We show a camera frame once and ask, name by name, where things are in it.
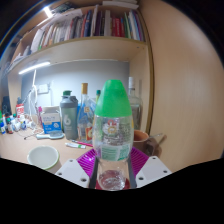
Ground clear glass bottle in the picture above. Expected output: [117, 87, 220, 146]
[127, 76, 144, 133]

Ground small white blue-labelled bottle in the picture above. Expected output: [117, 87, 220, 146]
[19, 114, 28, 131]

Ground brown mug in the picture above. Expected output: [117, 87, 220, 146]
[132, 129, 166, 158]

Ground gold-capped glass bottle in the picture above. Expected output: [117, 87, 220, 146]
[77, 82, 96, 143]

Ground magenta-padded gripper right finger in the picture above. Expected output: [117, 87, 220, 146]
[127, 146, 173, 189]

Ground white LED light bar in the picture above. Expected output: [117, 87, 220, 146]
[18, 60, 52, 75]

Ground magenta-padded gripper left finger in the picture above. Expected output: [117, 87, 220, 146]
[54, 148, 99, 189]

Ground white power strip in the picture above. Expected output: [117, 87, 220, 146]
[37, 83, 50, 94]

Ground clear bottle with green cap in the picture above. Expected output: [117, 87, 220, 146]
[92, 79, 135, 192]

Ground grey shaker bottle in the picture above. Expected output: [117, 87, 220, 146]
[59, 94, 80, 140]

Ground dark bottle with green cap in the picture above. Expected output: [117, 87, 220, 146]
[6, 122, 15, 135]

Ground pink pen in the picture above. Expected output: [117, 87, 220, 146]
[70, 139, 94, 148]

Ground ceiling light tube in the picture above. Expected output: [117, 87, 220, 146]
[42, 5, 54, 18]

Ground pink pouch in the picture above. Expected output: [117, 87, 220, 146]
[37, 105, 44, 126]

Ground light blue hairbrush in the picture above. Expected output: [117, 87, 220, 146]
[34, 132, 65, 140]

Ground white mug with green handle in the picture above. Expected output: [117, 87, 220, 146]
[26, 145, 62, 174]

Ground black appliance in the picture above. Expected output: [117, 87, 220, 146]
[1, 95, 13, 114]

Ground slim green-capped bottle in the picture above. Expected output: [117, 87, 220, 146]
[94, 89, 102, 104]

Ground white and blue box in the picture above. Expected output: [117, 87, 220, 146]
[40, 105, 63, 135]

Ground red and white tub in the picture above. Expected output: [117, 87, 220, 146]
[15, 103, 26, 118]

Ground white bottle with blue label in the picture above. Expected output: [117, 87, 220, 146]
[0, 119, 7, 135]

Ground wooden shelf unit with books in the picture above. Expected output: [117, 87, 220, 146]
[0, 0, 156, 134]

